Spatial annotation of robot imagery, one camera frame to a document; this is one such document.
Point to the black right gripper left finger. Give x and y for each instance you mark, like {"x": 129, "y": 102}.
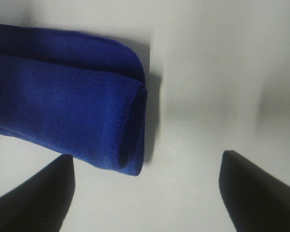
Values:
{"x": 41, "y": 203}

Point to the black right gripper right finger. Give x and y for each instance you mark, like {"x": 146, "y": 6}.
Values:
{"x": 255, "y": 200}

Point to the blue microfiber towel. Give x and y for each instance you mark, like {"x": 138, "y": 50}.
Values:
{"x": 73, "y": 93}

